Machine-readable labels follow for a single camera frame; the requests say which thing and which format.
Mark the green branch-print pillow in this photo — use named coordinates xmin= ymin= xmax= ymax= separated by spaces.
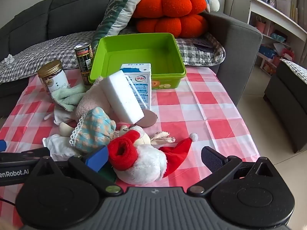
xmin=91 ymin=0 xmax=150 ymax=51

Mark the rag doll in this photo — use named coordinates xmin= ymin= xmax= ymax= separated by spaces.
xmin=59 ymin=107 xmax=177 ymax=154

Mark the dark grey sofa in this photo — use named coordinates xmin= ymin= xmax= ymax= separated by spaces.
xmin=0 ymin=0 xmax=263 ymax=118

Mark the white bookshelf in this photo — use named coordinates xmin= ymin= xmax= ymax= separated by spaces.
xmin=223 ymin=0 xmax=307 ymax=77

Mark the red white Christmas plush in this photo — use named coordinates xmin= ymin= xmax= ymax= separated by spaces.
xmin=107 ymin=129 xmax=199 ymax=185

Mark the red checked tablecloth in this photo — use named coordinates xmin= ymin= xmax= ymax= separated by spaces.
xmin=0 ymin=66 xmax=261 ymax=230

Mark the black drink can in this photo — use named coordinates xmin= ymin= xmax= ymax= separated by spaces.
xmin=74 ymin=43 xmax=94 ymax=85

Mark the green plastic bin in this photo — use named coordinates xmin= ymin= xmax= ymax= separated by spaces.
xmin=88 ymin=32 xmax=187 ymax=92

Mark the orange pumpkin cushion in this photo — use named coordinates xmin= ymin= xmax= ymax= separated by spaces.
xmin=132 ymin=0 xmax=207 ymax=19
xmin=135 ymin=14 xmax=209 ymax=39

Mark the light green towel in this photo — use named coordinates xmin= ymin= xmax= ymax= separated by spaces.
xmin=44 ymin=85 xmax=86 ymax=126

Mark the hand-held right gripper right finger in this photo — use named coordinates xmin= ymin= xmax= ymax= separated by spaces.
xmin=187 ymin=146 xmax=281 ymax=196

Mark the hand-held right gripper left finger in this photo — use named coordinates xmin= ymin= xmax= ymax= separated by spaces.
xmin=29 ymin=146 xmax=124 ymax=196

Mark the glass jar with gold lid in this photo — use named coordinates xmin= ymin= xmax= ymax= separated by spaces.
xmin=37 ymin=60 xmax=71 ymax=95

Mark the white sponge block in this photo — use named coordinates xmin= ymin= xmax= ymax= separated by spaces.
xmin=102 ymin=71 xmax=145 ymax=125

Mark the grey checked blanket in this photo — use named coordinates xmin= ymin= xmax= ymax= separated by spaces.
xmin=0 ymin=30 xmax=226 ymax=84

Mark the white cloth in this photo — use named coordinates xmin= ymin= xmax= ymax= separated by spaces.
xmin=43 ymin=134 xmax=83 ymax=161

